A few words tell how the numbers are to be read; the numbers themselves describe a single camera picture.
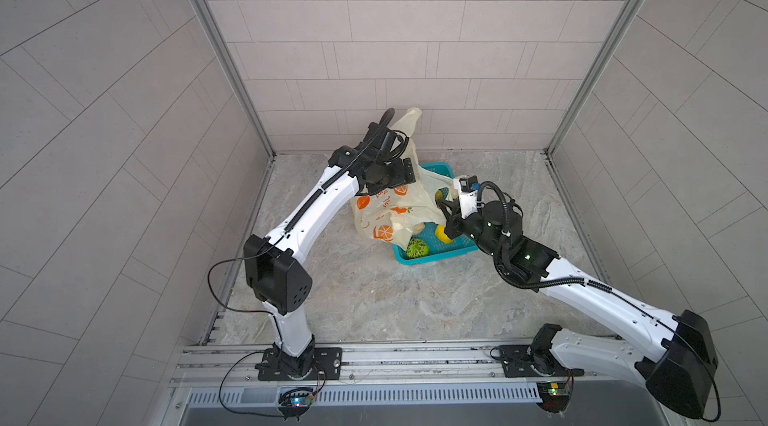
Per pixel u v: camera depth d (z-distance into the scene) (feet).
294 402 2.11
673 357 1.24
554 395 2.20
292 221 1.51
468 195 1.96
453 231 2.08
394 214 2.37
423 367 2.33
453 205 2.17
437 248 2.78
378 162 1.87
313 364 2.26
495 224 1.74
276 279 1.62
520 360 2.32
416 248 2.77
